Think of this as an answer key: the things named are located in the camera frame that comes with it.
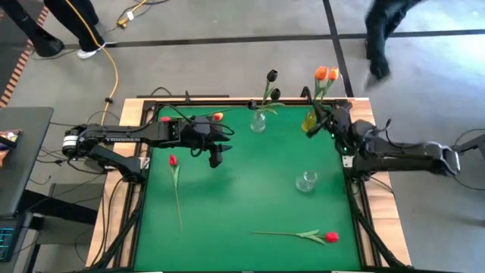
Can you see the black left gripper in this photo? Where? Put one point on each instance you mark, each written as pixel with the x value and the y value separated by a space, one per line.
pixel 201 132

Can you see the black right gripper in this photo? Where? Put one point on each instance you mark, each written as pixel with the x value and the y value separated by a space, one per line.
pixel 341 125

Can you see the red artificial tulip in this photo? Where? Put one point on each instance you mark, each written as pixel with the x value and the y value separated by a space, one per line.
pixel 165 119
pixel 332 237
pixel 173 160

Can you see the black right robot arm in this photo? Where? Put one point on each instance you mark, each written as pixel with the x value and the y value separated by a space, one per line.
pixel 401 155

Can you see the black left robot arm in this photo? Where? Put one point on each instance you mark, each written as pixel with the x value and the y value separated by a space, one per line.
pixel 113 132

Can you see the yellow glass vase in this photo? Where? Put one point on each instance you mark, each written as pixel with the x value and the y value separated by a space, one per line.
pixel 307 123

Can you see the slim clear ribbed glass vase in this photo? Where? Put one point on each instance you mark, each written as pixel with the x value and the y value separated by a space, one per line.
pixel 258 123

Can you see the wide clear cut-glass vase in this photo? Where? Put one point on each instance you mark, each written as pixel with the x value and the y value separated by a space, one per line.
pixel 305 184

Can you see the green table mat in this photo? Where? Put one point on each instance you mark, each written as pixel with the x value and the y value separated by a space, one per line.
pixel 242 212

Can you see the person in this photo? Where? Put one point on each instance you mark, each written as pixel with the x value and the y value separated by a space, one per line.
pixel 85 30
pixel 379 38

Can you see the black chair base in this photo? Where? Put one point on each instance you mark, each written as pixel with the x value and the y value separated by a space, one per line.
pixel 473 144

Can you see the dark grey desk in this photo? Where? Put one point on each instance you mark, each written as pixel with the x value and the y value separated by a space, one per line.
pixel 26 159

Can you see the colourful snack bag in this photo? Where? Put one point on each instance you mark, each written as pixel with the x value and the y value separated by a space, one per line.
pixel 9 138

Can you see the black mat with striped edge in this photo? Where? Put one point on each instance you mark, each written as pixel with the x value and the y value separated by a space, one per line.
pixel 11 76

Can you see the black aluminium table frame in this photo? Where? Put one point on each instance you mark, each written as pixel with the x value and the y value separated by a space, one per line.
pixel 242 102

